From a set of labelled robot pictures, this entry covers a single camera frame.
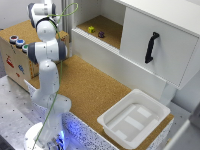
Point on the purple block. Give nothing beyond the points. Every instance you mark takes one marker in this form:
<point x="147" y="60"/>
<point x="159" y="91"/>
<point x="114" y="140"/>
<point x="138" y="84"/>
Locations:
<point x="101" y="34"/>

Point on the white cabinet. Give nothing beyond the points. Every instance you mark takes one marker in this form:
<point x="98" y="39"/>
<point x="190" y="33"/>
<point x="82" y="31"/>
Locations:
<point x="100" y="56"/>

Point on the red button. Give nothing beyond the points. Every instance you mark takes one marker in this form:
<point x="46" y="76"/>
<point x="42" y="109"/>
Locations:
<point x="13" y="39"/>

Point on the wooden drawer box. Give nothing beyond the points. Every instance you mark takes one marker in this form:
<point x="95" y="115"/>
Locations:
<point x="16" y="56"/>

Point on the blue button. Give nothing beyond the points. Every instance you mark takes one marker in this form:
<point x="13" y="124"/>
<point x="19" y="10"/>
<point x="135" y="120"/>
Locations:
<point x="20" y="42"/>

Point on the green button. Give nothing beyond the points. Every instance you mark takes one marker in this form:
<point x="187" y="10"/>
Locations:
<point x="25" y="48"/>

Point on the white plastic box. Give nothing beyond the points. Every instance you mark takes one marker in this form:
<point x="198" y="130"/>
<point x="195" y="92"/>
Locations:
<point x="133" y="118"/>

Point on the yellow block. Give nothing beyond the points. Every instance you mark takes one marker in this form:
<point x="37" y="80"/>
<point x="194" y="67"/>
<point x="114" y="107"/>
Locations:
<point x="91" y="29"/>

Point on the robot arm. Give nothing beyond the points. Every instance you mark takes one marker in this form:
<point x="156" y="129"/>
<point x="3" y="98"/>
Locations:
<point x="46" y="78"/>

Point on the white sliding door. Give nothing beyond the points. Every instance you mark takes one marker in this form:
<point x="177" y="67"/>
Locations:
<point x="160" y="46"/>

